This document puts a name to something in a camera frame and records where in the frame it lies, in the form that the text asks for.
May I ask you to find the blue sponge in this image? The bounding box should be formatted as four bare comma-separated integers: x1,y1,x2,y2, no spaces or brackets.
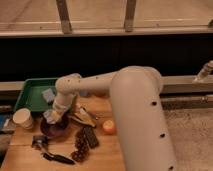
42,88,55,104

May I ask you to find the stack of white cups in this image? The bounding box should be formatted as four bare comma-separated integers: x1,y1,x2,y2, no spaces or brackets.
13,108,34,129

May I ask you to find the blue object at left edge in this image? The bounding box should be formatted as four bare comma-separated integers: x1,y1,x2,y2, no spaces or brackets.
0,115,10,129

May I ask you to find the black handled peeler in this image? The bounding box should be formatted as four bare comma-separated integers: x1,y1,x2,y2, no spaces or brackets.
31,134,76,166

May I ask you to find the blue cup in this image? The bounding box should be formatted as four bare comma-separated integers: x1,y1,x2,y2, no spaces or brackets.
79,91,89,97

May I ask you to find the dark chocolate bar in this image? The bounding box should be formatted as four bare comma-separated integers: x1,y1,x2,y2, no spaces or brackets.
83,126,99,148

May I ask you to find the green plastic tray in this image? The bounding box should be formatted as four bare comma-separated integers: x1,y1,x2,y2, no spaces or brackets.
14,78,56,112

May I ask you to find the purple bowl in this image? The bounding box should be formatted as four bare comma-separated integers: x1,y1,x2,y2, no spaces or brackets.
40,115,69,138

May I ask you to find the orange apple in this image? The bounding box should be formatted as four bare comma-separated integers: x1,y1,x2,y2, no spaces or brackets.
102,120,116,135

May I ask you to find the banana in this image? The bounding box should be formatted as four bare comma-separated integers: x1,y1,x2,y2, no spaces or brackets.
70,103,96,128

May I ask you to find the bunch of dark grapes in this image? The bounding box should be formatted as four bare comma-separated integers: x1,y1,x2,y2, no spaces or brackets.
71,130,89,162

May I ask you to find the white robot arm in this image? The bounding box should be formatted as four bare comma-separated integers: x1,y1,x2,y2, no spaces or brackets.
53,66,178,171

